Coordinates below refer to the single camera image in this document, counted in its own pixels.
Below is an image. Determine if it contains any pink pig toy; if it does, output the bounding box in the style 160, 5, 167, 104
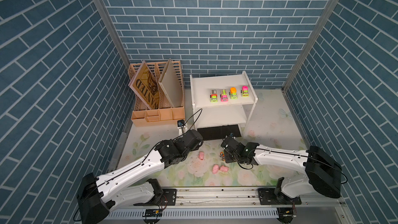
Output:
219, 166, 229, 173
198, 151, 205, 160

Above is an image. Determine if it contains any green striped toy car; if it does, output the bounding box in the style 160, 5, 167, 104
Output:
220, 89, 229, 102

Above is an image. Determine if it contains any orange green toy car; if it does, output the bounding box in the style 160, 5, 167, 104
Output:
230, 87, 237, 99

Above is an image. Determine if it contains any pink green toy car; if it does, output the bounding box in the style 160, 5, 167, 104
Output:
241, 86, 249, 97

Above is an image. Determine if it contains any pink green toy truck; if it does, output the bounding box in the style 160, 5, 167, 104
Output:
220, 152, 225, 161

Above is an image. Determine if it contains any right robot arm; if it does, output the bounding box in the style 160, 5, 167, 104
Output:
221, 137, 344, 199

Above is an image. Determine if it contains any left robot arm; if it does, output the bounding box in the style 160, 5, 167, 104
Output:
76, 130, 203, 224

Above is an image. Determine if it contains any floral table mat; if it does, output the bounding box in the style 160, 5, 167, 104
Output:
118, 89, 306, 187

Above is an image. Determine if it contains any white three-tier shelf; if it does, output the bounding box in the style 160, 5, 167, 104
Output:
190, 71, 258, 141

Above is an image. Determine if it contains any peach desk file organizer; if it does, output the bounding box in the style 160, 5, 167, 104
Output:
128, 59, 185, 127

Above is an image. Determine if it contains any beige board book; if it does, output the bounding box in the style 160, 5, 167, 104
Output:
159, 59, 183, 107

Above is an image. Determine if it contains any wanted poster book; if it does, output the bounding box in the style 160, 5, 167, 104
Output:
129, 61, 160, 110

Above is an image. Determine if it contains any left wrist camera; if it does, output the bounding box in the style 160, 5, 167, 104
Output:
177, 119, 188, 135

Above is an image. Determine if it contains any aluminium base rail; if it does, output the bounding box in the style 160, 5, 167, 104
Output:
110, 184, 345, 211

